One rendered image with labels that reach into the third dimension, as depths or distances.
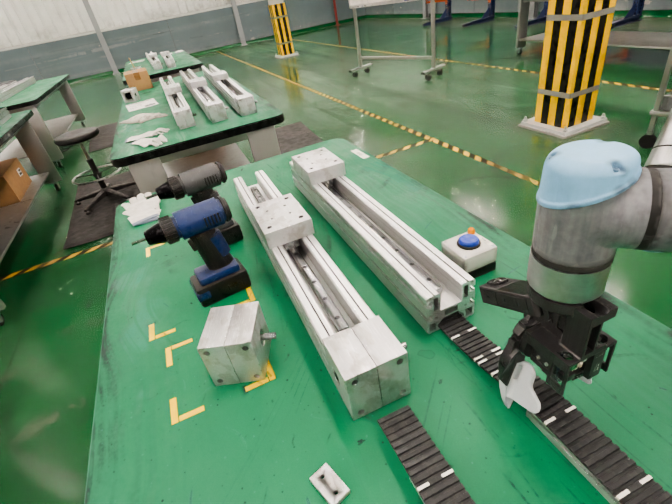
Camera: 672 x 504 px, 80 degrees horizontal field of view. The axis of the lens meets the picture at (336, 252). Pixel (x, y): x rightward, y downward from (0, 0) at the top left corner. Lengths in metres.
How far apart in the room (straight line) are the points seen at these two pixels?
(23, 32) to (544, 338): 15.62
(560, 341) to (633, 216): 0.17
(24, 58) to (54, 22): 1.37
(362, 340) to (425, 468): 0.19
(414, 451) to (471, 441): 0.09
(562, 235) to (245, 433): 0.52
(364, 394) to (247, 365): 0.21
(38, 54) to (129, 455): 15.24
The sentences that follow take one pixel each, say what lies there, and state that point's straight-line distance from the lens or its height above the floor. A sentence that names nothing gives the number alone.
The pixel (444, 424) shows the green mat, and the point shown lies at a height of 0.78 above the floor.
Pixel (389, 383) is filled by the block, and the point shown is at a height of 0.83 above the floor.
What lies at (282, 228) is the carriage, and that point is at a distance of 0.88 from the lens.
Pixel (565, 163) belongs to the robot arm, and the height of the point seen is 1.16.
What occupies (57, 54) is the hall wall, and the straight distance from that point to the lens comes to 15.67.
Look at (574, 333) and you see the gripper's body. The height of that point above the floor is 0.98.
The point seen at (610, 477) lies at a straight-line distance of 0.61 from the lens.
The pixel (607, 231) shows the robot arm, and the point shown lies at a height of 1.11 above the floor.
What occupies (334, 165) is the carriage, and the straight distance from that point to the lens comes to 1.15.
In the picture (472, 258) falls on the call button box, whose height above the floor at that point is 0.84.
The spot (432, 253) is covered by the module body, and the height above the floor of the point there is 0.86.
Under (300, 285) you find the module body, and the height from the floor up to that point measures 0.86.
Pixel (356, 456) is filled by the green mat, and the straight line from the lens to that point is 0.63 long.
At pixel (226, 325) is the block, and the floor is 0.87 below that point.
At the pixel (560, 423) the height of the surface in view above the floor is 0.82.
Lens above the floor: 1.33
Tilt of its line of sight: 34 degrees down
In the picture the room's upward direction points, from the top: 11 degrees counter-clockwise
